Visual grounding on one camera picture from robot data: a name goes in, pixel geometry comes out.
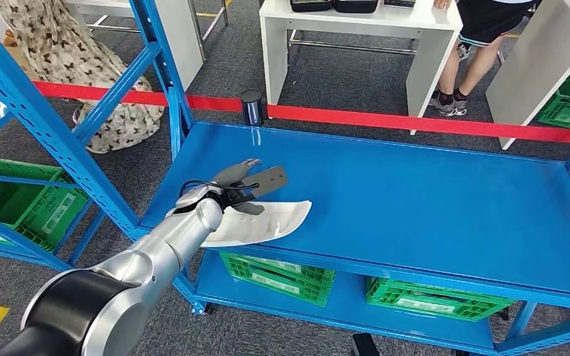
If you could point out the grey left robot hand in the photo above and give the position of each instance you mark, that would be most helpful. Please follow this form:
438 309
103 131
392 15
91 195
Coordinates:
233 173

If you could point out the white curved plastic part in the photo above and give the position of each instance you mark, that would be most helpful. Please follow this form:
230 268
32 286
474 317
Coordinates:
275 221

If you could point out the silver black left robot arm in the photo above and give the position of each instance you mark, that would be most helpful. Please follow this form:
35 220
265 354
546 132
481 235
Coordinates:
132 275

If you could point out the blue metal workbench rack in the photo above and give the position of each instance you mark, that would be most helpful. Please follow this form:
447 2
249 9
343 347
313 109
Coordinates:
413 206

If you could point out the folded green plastic crate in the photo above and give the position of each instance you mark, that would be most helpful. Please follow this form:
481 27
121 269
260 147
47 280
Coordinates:
427 302
285 282

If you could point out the white table with metal legs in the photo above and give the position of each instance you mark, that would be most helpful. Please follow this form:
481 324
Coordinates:
181 39

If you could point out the red barrier belt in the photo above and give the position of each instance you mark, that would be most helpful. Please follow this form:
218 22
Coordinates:
388 122

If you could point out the black case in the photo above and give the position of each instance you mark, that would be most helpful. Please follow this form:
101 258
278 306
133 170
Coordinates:
310 5
355 6

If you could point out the open green plastic crate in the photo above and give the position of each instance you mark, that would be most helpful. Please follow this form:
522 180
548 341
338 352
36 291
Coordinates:
44 216

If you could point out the person standing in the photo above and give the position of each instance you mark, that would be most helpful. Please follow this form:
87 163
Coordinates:
481 19

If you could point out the black rack caster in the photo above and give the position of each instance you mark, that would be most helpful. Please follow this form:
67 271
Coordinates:
504 313

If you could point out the pale grey table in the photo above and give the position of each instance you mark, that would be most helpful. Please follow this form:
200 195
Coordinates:
536 69

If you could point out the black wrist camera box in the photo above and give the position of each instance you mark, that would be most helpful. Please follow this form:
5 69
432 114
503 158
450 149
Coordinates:
270 179

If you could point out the black barrier post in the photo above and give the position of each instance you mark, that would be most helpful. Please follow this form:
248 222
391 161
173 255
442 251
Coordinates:
251 108

